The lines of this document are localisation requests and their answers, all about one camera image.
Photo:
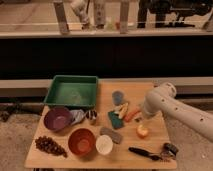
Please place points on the silver fork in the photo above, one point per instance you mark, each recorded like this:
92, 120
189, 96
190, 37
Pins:
138, 118

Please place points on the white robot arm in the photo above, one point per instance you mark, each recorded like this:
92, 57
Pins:
162, 98

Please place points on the white paper cup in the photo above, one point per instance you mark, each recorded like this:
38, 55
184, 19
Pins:
104, 145

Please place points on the yellow banana toy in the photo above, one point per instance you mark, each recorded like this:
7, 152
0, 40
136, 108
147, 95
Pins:
121, 110

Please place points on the orange carrot toy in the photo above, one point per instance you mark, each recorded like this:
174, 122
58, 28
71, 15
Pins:
131, 114

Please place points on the green scouring pad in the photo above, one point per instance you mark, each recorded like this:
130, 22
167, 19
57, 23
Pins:
115, 121

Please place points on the green plastic tray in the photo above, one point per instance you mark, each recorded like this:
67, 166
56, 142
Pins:
72, 91

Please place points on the crumpled grey cloth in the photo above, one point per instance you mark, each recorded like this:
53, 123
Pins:
77, 116

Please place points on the yellow apple toy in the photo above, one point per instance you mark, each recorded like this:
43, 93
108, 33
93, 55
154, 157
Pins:
142, 131

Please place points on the purple bowl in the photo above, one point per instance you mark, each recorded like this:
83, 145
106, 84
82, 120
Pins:
57, 118

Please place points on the orange bowl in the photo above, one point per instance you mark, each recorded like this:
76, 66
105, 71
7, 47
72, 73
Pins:
81, 142

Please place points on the brown grape bunch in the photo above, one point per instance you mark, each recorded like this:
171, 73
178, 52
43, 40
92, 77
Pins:
50, 146

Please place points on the small black clip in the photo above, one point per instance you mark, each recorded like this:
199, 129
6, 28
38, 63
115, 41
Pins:
169, 150

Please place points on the black handled brush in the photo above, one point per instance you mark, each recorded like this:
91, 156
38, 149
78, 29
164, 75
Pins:
144, 153

